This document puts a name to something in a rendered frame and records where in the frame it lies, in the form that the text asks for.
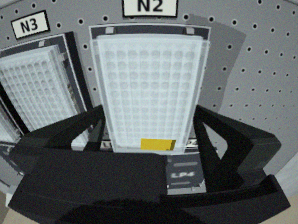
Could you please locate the grey flat base plate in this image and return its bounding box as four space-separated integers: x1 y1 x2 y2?
0 0 298 176

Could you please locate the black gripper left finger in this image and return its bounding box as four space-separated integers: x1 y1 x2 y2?
18 104 106 151

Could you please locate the white operator button panel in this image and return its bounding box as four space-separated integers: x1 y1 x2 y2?
0 180 18 207

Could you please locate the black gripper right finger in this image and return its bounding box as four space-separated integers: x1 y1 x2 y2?
193 104 281 192

